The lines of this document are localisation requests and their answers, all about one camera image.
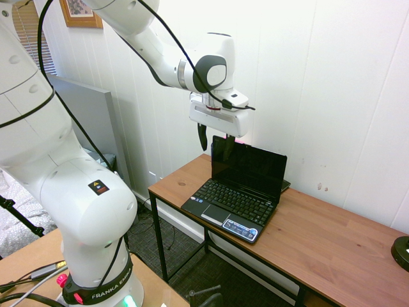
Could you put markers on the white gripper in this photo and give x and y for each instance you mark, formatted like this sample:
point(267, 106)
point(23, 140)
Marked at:
point(220, 121)

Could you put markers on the black laptop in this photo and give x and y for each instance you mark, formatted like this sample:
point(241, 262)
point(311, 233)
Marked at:
point(249, 166)

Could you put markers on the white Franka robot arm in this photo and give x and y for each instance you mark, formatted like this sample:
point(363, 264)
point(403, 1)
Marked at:
point(80, 208)

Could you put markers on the black mobile phone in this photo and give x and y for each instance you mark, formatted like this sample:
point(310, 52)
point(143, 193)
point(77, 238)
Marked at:
point(285, 185)

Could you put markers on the teal pillow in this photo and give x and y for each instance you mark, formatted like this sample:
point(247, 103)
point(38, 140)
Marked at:
point(107, 161)

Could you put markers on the pink knob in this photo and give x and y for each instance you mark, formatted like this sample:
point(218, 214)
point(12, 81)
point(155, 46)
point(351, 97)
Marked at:
point(62, 281)
point(78, 298)

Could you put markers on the window blind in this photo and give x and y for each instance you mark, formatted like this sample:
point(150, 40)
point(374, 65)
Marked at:
point(30, 35)

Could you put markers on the black round lamp base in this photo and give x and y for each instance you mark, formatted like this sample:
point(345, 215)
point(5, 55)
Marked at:
point(401, 252)

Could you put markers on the white patterned bed cover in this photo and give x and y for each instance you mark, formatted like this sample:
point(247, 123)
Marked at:
point(12, 224)

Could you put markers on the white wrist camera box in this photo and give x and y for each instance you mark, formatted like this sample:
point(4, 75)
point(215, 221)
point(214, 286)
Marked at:
point(238, 99)

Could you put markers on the white wall outlet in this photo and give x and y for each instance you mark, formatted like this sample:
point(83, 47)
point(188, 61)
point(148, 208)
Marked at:
point(153, 177)

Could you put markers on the wooden desk black metal frame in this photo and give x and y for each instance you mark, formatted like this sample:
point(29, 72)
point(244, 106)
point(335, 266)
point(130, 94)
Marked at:
point(319, 230)

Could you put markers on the wooden picture frame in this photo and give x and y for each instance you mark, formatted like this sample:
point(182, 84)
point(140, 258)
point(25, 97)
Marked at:
point(96, 22)

